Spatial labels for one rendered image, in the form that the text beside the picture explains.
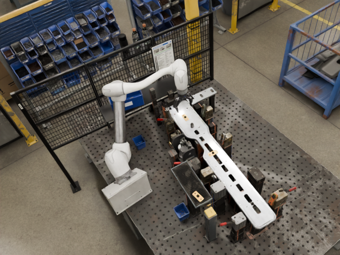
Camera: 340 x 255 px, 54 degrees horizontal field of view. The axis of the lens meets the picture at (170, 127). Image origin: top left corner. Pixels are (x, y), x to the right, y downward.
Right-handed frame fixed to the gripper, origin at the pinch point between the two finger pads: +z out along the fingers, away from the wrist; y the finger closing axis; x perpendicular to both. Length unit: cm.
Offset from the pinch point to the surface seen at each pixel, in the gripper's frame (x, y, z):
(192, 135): 21.2, 4.8, 13.1
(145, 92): -47, 17, 10
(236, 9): -193, -194, 74
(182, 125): 7.2, 6.6, 13.2
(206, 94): -13.5, -31.3, 13.2
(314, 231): 132, -37, 43
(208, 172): 64, 15, 5
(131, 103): -35, 37, 4
